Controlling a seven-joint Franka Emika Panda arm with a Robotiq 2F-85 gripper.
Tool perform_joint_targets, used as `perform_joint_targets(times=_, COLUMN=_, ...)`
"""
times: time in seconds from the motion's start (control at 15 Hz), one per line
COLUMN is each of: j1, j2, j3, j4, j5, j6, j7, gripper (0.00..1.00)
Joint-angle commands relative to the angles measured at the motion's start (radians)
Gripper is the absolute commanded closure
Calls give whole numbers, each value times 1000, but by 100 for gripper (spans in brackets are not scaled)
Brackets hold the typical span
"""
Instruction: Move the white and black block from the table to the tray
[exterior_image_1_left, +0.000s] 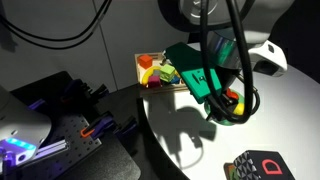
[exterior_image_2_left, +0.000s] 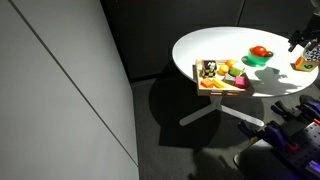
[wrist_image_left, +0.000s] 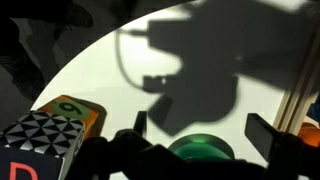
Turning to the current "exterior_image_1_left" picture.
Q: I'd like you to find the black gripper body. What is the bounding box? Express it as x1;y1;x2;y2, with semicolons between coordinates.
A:
215;64;244;101

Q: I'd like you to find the white robot base blue light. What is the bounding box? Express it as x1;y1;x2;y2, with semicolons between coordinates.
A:
0;87;53;174

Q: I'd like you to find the blue block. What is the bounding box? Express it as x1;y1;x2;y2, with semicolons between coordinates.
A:
170;75;182;85

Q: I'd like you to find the wooden tray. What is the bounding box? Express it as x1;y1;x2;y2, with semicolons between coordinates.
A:
134;51;192;98

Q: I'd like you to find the small red toy fruit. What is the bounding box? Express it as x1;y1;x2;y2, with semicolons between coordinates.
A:
225;88;240;101

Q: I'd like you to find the green bowl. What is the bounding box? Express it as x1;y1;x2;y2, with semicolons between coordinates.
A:
203;88;246;127

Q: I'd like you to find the yellow toy lemon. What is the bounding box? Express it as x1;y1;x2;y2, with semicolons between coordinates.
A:
232;103;246;116

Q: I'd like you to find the lime green cube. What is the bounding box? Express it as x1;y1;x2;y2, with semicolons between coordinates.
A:
159;64;177;83

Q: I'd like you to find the magenta cube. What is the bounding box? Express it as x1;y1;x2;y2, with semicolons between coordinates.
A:
148;75;162;89

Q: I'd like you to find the yellow toy banana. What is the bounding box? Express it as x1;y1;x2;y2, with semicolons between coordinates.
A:
141;65;163;86

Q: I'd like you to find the orange-red cube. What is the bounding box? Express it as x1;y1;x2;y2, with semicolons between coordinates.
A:
138;54;154;70

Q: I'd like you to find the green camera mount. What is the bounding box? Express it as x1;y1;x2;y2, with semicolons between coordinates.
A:
165;41;223;105

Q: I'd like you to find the aluminium rail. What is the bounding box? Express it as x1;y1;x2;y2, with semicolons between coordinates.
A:
28;98;47;112
33;139;69;161

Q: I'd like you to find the thin black cable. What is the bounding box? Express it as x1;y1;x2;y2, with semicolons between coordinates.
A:
0;0;109;43
0;0;114;51

